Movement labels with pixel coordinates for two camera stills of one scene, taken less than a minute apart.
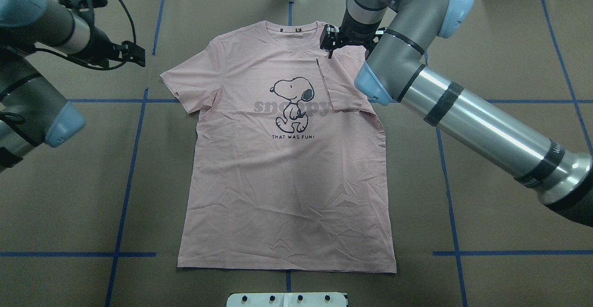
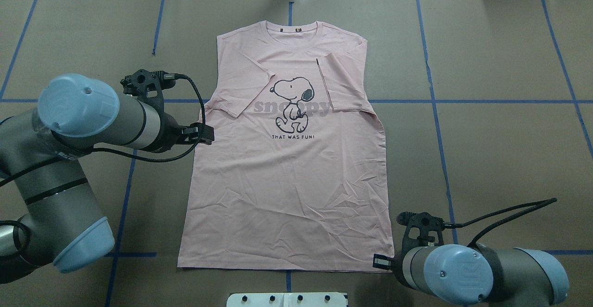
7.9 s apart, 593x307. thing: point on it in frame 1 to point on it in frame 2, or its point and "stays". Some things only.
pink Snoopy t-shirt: [289, 170] stays
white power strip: [287, 299] stays
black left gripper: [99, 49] to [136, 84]
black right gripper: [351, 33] to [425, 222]
